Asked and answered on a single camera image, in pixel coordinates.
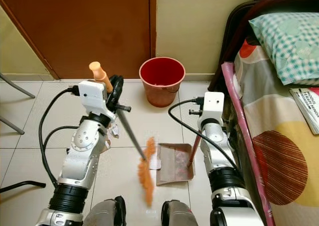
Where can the bed with patterned sheet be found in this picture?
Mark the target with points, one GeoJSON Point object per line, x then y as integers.
{"type": "Point", "coordinates": [279, 156]}

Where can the green checked pillow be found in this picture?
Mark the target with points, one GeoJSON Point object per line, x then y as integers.
{"type": "Point", "coordinates": [286, 44]}

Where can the red plastic bucket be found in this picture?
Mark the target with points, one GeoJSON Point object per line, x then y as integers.
{"type": "Point", "coordinates": [161, 86]}

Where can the dark curved bed headboard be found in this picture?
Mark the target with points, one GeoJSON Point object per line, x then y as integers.
{"type": "Point", "coordinates": [239, 26]}

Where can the grey metal chair leg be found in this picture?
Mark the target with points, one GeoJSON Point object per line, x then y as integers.
{"type": "Point", "coordinates": [12, 126]}
{"type": "Point", "coordinates": [15, 85]}

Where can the orange bristle broom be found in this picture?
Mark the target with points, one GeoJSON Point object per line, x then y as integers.
{"type": "Point", "coordinates": [145, 178]}

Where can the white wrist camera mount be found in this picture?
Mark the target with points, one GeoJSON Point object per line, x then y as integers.
{"type": "Point", "coordinates": [212, 105]}
{"type": "Point", "coordinates": [92, 94]}

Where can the grey robot right leg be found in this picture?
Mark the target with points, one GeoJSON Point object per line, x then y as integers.
{"type": "Point", "coordinates": [182, 216]}

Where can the white printed book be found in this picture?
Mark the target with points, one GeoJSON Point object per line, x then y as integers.
{"type": "Point", "coordinates": [306, 109]}

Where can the grey robot left leg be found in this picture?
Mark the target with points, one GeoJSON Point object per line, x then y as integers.
{"type": "Point", "coordinates": [104, 213]}

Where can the brown wooden door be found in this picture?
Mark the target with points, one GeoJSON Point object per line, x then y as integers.
{"type": "Point", "coordinates": [79, 26]}

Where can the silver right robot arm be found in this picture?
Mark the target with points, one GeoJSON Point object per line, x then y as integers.
{"type": "Point", "coordinates": [222, 156]}

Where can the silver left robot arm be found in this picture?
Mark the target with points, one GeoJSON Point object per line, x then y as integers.
{"type": "Point", "coordinates": [82, 156]}

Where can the black chair base leg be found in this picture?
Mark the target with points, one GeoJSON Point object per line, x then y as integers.
{"type": "Point", "coordinates": [25, 185]}

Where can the pink bed side rail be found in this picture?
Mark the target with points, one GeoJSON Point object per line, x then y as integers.
{"type": "Point", "coordinates": [241, 121]}

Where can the grey robot leg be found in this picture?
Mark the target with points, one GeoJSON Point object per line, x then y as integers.
{"type": "Point", "coordinates": [182, 216]}
{"type": "Point", "coordinates": [104, 213]}

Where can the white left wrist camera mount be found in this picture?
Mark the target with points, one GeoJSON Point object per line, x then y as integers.
{"type": "Point", "coordinates": [92, 94]}

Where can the white paper scrap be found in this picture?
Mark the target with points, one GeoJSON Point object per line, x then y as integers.
{"type": "Point", "coordinates": [154, 162]}

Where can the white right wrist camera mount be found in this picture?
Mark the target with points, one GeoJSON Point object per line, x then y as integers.
{"type": "Point", "coordinates": [212, 105]}

